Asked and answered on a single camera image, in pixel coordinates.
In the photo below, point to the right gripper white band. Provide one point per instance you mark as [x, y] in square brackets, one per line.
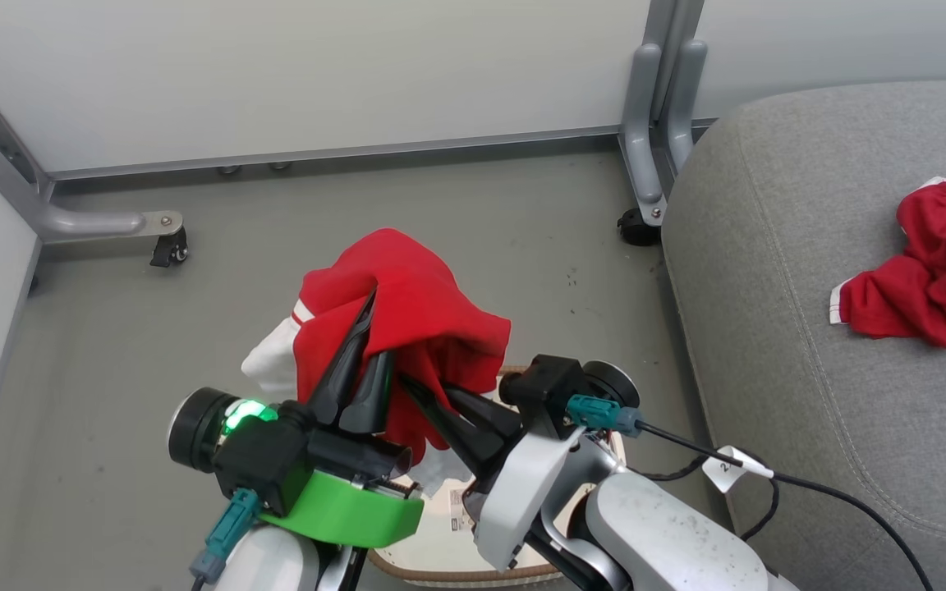
[518, 501]

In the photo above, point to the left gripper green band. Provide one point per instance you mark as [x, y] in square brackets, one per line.
[342, 513]

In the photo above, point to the red and white jersey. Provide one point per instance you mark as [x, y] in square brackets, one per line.
[415, 304]

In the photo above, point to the red shorts with white trim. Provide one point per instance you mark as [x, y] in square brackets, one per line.
[933, 287]

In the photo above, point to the grey fabric sofa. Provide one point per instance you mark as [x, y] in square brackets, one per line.
[818, 353]

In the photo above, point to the white perforated laundry basket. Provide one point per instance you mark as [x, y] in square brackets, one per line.
[440, 546]

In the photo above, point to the black caster wheel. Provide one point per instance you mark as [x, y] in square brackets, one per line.
[171, 249]
[637, 228]

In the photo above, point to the grey partition foot with bolt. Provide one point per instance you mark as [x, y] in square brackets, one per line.
[87, 222]

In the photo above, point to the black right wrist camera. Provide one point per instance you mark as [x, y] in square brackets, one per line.
[543, 386]

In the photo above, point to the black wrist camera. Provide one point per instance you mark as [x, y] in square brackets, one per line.
[543, 386]
[264, 460]

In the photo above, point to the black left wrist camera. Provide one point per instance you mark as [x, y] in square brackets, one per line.
[264, 460]

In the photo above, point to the teal right camera connector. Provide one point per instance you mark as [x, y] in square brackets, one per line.
[600, 413]

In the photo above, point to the teal camera connector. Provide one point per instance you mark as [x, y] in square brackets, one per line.
[227, 529]
[600, 413]

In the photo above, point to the teal left camera connector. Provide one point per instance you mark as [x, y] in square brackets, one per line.
[227, 529]

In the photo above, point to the grey partition bottom rail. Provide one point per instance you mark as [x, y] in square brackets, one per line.
[342, 150]

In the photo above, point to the grey partition post double foot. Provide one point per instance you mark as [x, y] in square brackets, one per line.
[654, 107]

